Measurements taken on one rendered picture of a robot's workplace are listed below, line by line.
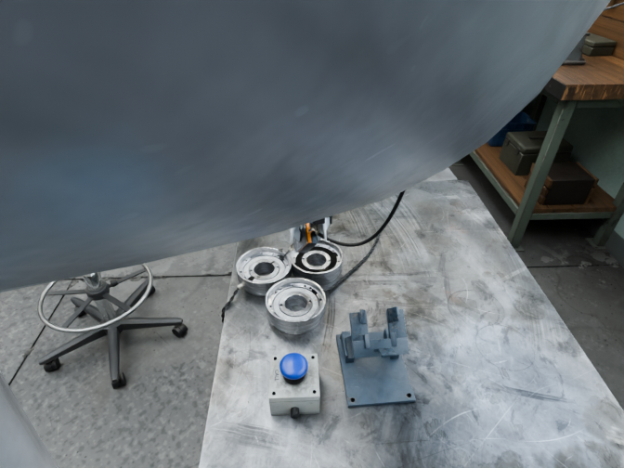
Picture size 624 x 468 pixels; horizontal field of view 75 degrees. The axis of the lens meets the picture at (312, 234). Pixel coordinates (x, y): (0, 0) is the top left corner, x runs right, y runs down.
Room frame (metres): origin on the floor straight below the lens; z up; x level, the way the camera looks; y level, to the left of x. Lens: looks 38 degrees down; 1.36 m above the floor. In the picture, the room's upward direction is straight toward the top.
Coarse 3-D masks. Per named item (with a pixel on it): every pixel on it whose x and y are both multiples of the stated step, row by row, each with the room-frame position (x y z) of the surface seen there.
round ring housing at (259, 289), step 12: (252, 252) 0.62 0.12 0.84; (264, 252) 0.63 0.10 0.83; (276, 252) 0.62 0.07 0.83; (240, 264) 0.59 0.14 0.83; (252, 264) 0.59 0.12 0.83; (264, 264) 0.60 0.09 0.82; (276, 264) 0.59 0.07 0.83; (288, 264) 0.59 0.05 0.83; (240, 276) 0.54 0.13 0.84; (264, 276) 0.56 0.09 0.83; (288, 276) 0.55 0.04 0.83; (252, 288) 0.53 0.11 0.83; (264, 288) 0.52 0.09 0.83
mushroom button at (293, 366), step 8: (280, 360) 0.34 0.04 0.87; (288, 360) 0.34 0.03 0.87; (296, 360) 0.34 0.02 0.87; (304, 360) 0.34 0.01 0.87; (280, 368) 0.33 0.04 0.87; (288, 368) 0.33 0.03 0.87; (296, 368) 0.33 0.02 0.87; (304, 368) 0.33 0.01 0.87; (288, 376) 0.32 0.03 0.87; (296, 376) 0.32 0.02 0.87
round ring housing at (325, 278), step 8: (320, 240) 0.65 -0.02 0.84; (336, 248) 0.63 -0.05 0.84; (304, 256) 0.61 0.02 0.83; (312, 256) 0.62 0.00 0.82; (320, 256) 0.62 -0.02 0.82; (328, 256) 0.61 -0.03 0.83; (336, 256) 0.61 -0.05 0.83; (304, 264) 0.59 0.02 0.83; (312, 264) 0.62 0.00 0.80; (320, 264) 0.62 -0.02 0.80; (328, 264) 0.59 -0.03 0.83; (336, 264) 0.59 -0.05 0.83; (296, 272) 0.57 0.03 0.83; (304, 272) 0.56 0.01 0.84; (312, 272) 0.55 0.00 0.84; (320, 272) 0.55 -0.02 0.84; (328, 272) 0.56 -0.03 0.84; (336, 272) 0.57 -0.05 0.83; (312, 280) 0.55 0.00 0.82; (320, 280) 0.55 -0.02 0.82; (328, 280) 0.56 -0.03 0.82
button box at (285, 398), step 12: (276, 360) 0.36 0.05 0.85; (312, 360) 0.36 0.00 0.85; (276, 372) 0.34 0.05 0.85; (312, 372) 0.34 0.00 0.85; (276, 384) 0.32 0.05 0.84; (288, 384) 0.32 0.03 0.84; (300, 384) 0.32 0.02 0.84; (312, 384) 0.32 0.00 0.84; (276, 396) 0.30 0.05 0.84; (288, 396) 0.30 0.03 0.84; (300, 396) 0.30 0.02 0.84; (312, 396) 0.30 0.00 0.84; (276, 408) 0.30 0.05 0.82; (288, 408) 0.30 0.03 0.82; (300, 408) 0.30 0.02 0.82; (312, 408) 0.30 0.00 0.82
